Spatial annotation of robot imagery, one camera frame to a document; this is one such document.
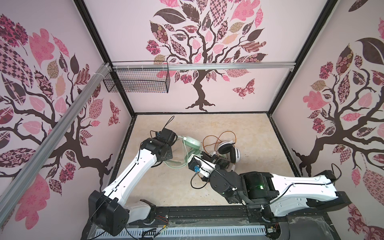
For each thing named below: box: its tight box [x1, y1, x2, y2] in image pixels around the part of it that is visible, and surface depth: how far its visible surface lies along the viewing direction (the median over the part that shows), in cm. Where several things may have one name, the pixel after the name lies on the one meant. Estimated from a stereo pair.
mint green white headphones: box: [164, 135, 203, 169], surface depth 76 cm
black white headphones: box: [217, 140, 241, 164], surface depth 92 cm
